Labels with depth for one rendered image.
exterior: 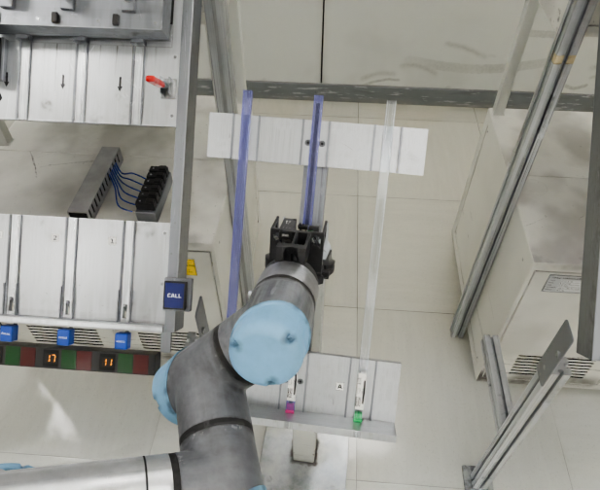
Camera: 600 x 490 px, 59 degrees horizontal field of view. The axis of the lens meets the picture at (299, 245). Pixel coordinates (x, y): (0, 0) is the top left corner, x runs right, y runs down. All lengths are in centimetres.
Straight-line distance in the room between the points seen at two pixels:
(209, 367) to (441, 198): 192
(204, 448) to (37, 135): 137
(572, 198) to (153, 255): 106
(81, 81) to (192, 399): 73
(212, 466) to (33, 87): 84
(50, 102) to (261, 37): 179
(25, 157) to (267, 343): 129
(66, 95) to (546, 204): 114
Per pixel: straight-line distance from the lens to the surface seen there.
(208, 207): 138
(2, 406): 196
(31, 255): 113
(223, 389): 57
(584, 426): 191
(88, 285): 108
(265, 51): 284
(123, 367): 109
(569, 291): 146
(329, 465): 165
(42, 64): 117
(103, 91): 111
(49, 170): 163
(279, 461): 165
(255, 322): 51
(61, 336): 110
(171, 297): 98
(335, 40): 278
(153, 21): 105
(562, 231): 145
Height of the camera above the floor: 155
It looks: 47 degrees down
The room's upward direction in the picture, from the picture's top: straight up
